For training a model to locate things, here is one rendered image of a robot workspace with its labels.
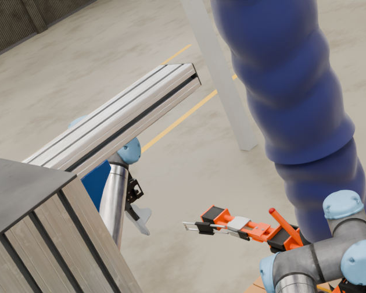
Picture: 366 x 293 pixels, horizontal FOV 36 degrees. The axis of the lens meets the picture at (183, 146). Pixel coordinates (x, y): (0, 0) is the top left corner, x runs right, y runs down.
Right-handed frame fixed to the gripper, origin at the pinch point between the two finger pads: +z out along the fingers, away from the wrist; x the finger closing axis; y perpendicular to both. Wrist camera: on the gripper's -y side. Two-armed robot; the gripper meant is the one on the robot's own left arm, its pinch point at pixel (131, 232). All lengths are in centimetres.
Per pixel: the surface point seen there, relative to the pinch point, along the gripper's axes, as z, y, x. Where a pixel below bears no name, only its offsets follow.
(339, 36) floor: 152, 475, 263
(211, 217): 32, 42, 22
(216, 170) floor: 152, 207, 229
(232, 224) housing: 32, 41, 11
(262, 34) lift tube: -42, 30, -43
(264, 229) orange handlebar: 33, 42, -3
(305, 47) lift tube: -35, 37, -47
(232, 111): 111, 240, 217
